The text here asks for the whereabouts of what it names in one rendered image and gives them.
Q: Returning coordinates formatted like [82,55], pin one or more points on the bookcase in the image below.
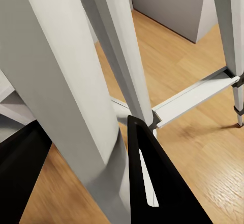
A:
[14,114]

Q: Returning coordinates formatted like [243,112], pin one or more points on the desk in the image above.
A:
[192,19]

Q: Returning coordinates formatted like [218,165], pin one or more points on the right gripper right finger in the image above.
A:
[177,203]

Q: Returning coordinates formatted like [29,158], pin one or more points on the camera tripod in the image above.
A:
[48,55]

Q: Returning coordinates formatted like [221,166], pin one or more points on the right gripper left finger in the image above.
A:
[22,157]

